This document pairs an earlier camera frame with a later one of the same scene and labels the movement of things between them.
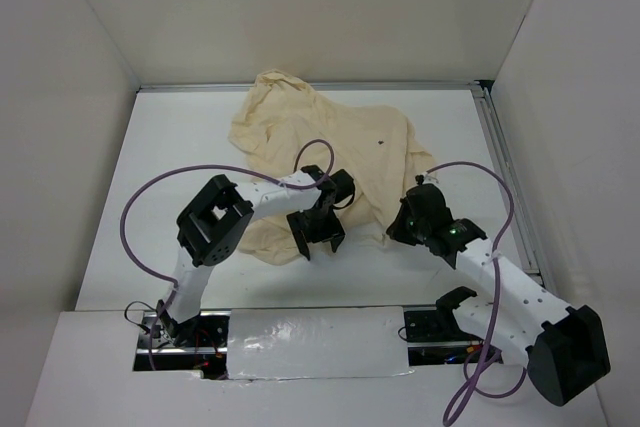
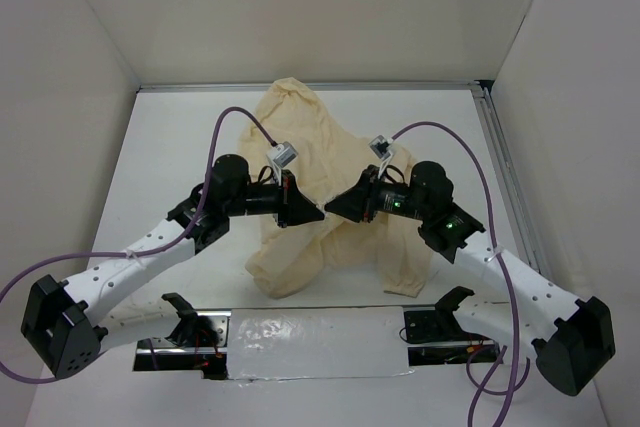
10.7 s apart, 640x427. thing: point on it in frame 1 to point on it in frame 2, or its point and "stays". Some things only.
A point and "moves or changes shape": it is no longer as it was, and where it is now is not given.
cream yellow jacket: x=281 y=126 moves or changes shape
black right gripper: x=397 y=228 to x=361 y=199
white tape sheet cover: x=317 y=342 stays
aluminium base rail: x=205 y=350 stays
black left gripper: x=332 y=228 to x=295 y=208
